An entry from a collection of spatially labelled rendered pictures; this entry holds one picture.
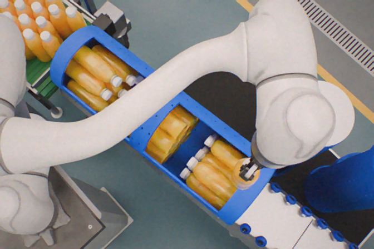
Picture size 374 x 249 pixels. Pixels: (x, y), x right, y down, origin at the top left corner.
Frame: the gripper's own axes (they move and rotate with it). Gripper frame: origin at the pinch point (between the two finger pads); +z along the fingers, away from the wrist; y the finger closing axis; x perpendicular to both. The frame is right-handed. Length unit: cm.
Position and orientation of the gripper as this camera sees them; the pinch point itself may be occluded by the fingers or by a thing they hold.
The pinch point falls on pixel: (252, 164)
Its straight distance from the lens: 92.2
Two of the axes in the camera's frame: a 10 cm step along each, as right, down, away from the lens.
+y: 6.4, -7.4, 2.2
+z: -0.3, 2.6, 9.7
